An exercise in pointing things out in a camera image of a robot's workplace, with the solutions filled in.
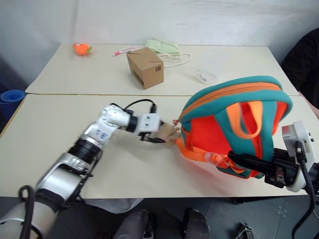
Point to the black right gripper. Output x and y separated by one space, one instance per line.
285 169

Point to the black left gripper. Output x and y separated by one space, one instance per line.
143 136

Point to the beige zipper pull charm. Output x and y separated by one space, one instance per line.
170 133

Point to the orange and teal backpack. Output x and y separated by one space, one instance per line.
214 119

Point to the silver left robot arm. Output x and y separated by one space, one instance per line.
58 174

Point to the brown cardboard box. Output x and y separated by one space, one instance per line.
147 69

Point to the dark rounded shape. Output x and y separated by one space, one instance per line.
195 224
135 224

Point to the light green fabric pouch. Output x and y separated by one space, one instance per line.
162 46

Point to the grey cloth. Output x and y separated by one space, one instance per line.
112 205

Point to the person in dark clothing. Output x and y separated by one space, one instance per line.
302 62

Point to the orange plush toy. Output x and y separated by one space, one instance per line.
81 49

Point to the blue rolled mat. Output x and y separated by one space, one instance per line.
11 99

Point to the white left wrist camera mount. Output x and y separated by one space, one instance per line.
149 122

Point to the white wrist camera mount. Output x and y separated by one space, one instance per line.
149 122
302 139

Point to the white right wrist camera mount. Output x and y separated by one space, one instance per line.
302 139

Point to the metal frame part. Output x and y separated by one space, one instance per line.
246 231

